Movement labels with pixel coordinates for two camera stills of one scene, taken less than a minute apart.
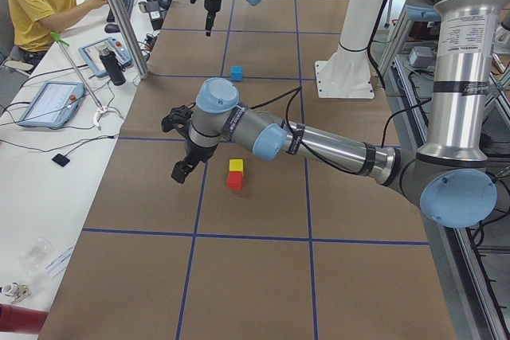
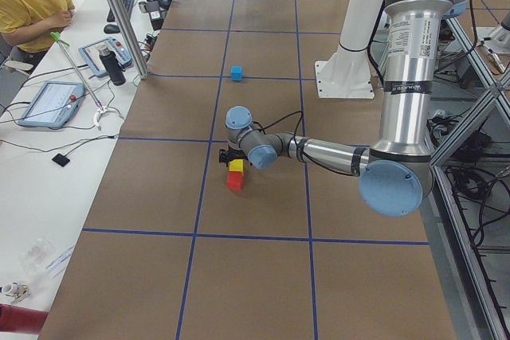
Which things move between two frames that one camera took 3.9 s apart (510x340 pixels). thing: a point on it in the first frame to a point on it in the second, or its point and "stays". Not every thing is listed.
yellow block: (236, 165) stays
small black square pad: (60, 160) stays
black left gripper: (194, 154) to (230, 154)
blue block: (236, 73) stays
